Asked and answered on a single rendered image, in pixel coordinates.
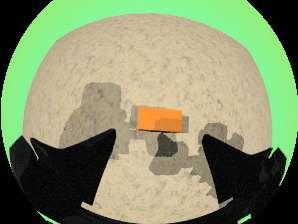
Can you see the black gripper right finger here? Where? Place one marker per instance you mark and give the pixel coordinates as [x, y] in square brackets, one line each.
[230, 167]

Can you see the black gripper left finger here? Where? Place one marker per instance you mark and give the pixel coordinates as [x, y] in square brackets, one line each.
[81, 166]

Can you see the orange block with dark panel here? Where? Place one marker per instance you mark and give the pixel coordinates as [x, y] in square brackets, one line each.
[160, 120]

